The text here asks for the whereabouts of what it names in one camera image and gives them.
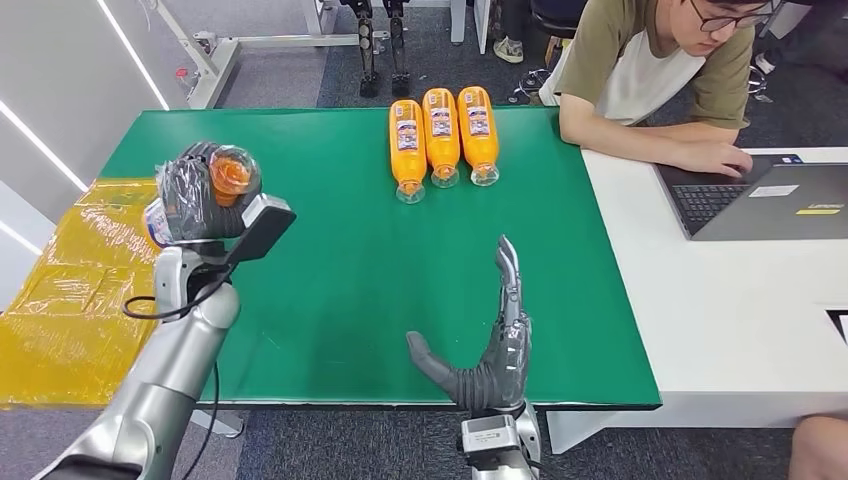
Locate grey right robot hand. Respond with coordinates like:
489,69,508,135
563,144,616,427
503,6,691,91
405,235,533,413

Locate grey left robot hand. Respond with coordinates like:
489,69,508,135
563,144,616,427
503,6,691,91
157,140,266,243

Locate orange juice bottle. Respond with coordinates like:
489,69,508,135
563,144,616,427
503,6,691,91
388,99,429,205
421,87,462,190
142,144,263,251
457,86,501,188

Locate green table mat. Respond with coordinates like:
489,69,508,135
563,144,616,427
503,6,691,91
99,107,662,409

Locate yellow plastic wrapped box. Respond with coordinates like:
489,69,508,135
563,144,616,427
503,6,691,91
0,177,162,409

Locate black robot leg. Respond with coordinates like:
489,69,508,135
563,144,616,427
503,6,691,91
343,0,382,99
384,0,412,99

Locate white desk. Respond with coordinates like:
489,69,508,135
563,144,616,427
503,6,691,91
546,146,848,456

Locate chrome chair base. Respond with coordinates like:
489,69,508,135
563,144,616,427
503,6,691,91
508,66,552,106

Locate person's shoe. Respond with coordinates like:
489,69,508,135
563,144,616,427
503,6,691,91
493,36,525,66

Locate grey laptop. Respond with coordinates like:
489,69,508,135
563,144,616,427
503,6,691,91
652,154,848,243

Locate person's leg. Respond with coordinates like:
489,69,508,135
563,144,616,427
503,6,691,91
788,415,848,480

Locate person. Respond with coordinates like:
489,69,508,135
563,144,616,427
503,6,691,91
539,0,786,179

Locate person's glasses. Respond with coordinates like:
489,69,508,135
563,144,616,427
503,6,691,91
688,0,786,33

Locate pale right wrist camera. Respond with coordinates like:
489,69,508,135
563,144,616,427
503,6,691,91
461,415,521,456

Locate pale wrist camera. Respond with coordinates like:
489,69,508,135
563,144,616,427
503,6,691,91
461,415,521,456
241,193,270,230

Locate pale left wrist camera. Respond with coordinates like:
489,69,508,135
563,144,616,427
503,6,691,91
241,193,270,230

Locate black left camera bracket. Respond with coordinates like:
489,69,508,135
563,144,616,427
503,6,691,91
223,200,297,268

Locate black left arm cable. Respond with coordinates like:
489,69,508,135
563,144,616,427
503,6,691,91
122,264,234,480

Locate white metal frame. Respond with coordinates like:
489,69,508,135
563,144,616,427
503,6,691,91
148,0,392,111

